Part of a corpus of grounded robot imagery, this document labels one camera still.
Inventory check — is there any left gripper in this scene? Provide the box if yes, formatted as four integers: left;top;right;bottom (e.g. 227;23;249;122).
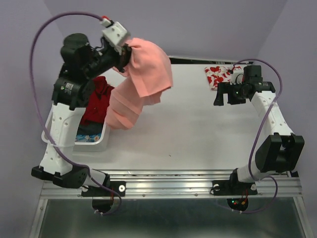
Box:
82;41;137;79

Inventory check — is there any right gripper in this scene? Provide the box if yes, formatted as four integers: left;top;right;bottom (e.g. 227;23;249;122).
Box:
212;81;248;106

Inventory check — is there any red poppy print skirt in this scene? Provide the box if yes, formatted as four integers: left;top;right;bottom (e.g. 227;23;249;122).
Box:
204;65;231;91

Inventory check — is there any pink skirt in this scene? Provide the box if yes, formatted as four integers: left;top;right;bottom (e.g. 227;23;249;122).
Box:
105;38;173;130

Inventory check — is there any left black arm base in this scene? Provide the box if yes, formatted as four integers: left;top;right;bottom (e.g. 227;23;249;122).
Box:
81;180;127;198

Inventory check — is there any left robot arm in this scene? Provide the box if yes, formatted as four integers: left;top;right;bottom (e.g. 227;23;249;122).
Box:
31;33;131;195

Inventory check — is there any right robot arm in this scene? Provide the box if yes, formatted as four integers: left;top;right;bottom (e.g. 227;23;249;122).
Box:
211;65;305;195

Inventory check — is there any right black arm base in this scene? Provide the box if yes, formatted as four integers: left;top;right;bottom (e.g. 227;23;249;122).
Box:
210;180;258;196

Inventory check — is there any dark red skirt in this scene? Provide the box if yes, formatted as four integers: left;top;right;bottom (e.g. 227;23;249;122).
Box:
80;76;114;125

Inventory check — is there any light blue garment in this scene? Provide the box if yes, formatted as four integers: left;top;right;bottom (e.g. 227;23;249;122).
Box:
75;133;102;143

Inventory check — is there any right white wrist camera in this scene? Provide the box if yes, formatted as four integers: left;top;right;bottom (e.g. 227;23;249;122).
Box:
228;66;244;85

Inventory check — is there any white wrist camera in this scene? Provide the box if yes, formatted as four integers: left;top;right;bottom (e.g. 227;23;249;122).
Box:
101;18;130;47
228;66;244;85

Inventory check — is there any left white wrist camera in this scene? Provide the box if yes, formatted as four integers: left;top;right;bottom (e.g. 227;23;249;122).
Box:
101;18;130;47

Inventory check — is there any aluminium frame rail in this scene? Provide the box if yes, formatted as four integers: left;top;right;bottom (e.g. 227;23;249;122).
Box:
41;169;304;200

